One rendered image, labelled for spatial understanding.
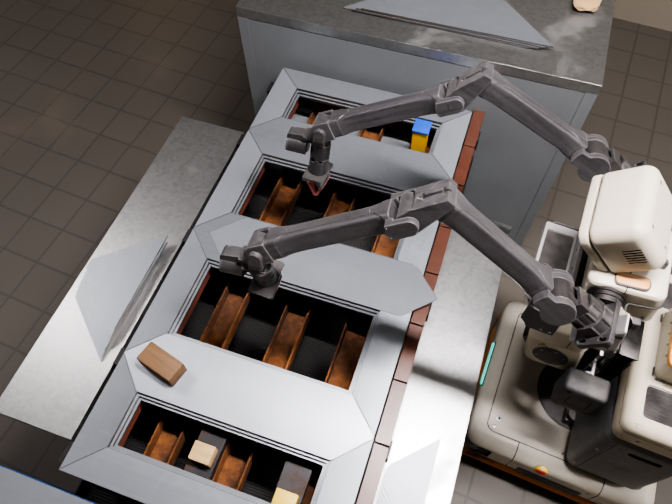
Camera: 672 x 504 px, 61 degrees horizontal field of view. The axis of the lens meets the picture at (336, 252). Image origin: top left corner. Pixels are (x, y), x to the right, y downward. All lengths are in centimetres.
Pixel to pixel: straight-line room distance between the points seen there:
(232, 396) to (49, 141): 229
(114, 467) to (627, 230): 134
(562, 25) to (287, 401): 158
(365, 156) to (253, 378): 85
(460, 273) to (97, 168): 209
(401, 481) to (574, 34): 158
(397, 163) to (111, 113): 203
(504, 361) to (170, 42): 276
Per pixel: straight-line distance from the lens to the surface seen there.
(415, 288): 174
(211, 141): 224
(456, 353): 185
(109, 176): 328
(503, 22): 222
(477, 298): 194
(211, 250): 184
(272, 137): 209
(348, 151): 203
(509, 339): 236
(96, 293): 195
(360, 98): 220
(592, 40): 228
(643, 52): 411
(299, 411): 160
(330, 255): 178
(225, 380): 165
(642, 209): 136
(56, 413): 188
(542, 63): 213
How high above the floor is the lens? 238
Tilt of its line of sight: 59 degrees down
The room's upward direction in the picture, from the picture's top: 1 degrees counter-clockwise
